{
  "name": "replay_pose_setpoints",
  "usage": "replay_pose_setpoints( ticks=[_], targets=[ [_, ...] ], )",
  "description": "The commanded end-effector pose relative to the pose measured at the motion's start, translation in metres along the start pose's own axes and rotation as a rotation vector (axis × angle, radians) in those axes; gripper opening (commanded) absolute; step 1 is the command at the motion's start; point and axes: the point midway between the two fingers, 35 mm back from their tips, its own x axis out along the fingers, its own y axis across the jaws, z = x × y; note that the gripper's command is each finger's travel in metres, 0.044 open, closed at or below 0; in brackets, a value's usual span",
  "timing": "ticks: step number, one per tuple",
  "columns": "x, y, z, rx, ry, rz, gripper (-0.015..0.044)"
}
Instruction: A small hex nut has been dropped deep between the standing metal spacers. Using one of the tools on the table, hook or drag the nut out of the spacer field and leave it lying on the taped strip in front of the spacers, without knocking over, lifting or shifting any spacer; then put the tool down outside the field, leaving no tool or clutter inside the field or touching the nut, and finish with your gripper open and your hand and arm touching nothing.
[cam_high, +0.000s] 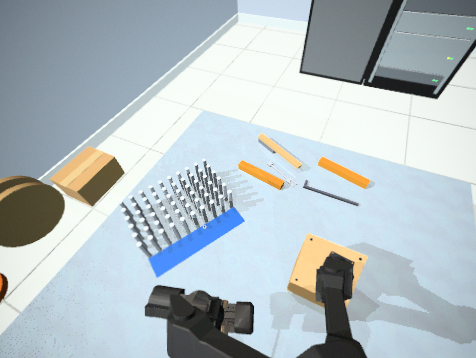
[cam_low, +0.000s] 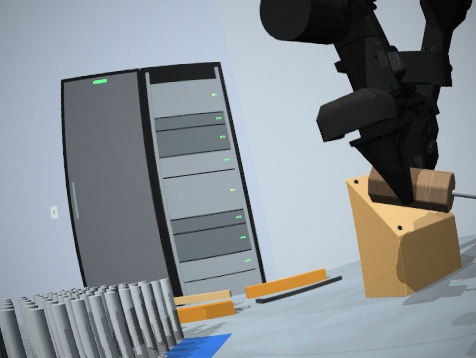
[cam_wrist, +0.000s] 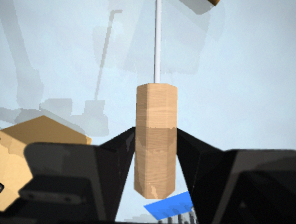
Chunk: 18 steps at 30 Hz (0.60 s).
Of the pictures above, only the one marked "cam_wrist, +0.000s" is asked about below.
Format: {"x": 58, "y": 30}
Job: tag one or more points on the hammer with orange handle and grey head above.
{"x": 214, "y": 2}

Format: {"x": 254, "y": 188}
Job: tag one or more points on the blue tape strip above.
{"x": 171, "y": 206}

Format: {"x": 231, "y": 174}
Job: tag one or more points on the wooden-handled metal rod tool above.
{"x": 156, "y": 130}

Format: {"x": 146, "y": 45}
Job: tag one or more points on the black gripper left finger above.
{"x": 106, "y": 166}

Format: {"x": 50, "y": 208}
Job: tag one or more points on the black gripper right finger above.
{"x": 210, "y": 173}

